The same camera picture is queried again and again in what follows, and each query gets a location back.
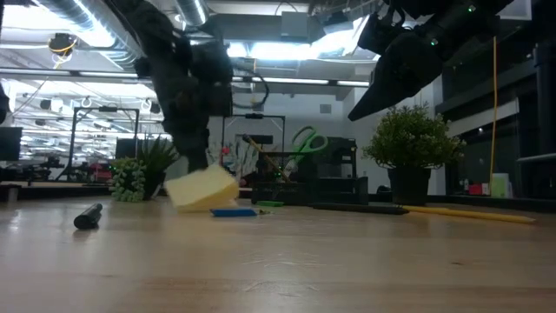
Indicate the silver ceiling duct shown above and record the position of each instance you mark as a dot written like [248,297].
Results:
[87,17]

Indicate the black background monitor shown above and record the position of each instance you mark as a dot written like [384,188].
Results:
[9,143]

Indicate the small gold binder clip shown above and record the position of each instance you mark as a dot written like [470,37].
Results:
[265,212]

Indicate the black mesh desk organizer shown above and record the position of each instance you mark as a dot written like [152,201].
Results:
[330,187]

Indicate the black background frame stand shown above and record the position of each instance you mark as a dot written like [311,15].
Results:
[105,109]

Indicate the red item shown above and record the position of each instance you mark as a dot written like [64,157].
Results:
[475,189]

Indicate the yellow pencil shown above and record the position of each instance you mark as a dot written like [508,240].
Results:
[265,158]
[469,214]

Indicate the black pen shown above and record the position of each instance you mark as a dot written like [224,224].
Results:
[88,216]
[360,208]

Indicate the green box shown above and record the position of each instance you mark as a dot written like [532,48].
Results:
[499,186]

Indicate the yellow sticky note pad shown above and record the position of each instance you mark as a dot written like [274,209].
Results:
[202,189]

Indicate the green eraser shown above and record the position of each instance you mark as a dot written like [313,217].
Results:
[269,203]

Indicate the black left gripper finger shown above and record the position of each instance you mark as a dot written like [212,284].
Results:
[179,145]
[199,156]

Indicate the bushy potted plant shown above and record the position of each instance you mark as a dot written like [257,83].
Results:
[412,139]

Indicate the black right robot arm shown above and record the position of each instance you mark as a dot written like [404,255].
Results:
[486,8]

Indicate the small green succulent plant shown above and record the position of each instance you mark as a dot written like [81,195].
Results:
[128,182]

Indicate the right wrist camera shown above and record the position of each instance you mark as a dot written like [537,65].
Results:
[380,32]

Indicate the blue eraser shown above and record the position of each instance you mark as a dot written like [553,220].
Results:
[233,212]

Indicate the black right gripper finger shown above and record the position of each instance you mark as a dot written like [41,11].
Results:
[404,74]

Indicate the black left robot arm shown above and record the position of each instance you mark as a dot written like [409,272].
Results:
[152,26]

